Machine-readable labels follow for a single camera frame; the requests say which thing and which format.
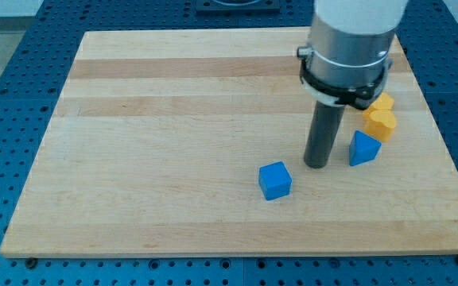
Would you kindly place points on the yellow heart block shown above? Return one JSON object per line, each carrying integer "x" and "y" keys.
{"x": 380, "y": 125}

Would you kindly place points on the yellow hexagon block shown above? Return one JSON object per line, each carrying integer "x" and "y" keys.
{"x": 383, "y": 102}

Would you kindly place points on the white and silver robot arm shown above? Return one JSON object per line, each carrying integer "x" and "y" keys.
{"x": 349, "y": 40}

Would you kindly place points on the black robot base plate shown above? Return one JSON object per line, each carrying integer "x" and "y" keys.
{"x": 230, "y": 6}

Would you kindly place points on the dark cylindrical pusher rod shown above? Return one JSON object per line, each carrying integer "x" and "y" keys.
{"x": 322, "y": 134}

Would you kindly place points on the blue cube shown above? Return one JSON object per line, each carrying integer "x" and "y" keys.
{"x": 274, "y": 180}

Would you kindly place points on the blue triangular block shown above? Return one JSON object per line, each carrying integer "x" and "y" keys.
{"x": 363, "y": 148}

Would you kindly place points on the light wooden board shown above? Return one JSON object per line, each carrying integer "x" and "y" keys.
{"x": 154, "y": 147}

